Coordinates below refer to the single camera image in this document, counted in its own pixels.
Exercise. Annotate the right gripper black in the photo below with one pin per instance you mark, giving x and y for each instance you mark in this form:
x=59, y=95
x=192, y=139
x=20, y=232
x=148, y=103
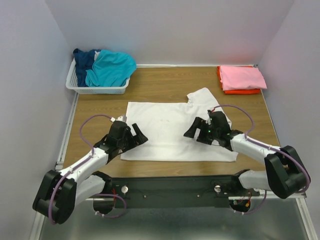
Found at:
x=199, y=123

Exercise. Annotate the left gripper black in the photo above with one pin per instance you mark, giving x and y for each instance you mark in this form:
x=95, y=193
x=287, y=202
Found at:
x=140, y=138

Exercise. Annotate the white t shirt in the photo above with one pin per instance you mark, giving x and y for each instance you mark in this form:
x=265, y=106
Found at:
x=164, y=124

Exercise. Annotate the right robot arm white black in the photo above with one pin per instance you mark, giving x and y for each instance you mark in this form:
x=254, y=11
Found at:
x=284, y=172

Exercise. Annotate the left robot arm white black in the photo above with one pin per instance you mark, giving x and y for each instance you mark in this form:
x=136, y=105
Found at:
x=58, y=212

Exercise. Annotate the pink folded t shirt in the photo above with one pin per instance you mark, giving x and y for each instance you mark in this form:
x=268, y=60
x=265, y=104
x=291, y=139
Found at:
x=235, y=78

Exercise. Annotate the orange folded t shirt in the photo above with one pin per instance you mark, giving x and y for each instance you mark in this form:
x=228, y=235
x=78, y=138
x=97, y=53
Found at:
x=237, y=91

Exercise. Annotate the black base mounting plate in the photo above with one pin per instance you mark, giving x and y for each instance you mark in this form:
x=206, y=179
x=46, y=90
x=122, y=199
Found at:
x=172, y=192

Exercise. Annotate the teal t shirt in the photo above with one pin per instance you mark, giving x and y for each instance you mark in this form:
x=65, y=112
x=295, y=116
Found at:
x=110, y=69

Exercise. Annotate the white plastic laundry basket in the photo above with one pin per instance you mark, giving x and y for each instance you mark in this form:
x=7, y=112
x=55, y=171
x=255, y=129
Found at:
x=72, y=84

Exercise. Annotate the navy blue t shirt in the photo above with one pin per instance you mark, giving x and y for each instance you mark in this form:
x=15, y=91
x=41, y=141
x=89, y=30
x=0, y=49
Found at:
x=84, y=61

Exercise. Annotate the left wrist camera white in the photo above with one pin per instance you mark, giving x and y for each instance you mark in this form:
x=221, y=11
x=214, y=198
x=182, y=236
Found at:
x=122, y=118

